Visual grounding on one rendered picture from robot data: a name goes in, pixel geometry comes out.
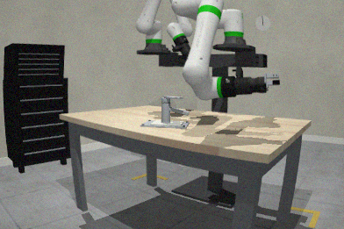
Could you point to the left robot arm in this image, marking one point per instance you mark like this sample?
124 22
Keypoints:
208 14

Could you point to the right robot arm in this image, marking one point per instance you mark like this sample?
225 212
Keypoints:
153 29

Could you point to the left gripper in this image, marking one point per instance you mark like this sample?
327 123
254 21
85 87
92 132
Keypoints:
246 85

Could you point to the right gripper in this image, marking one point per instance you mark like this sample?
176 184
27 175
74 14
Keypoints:
182 45

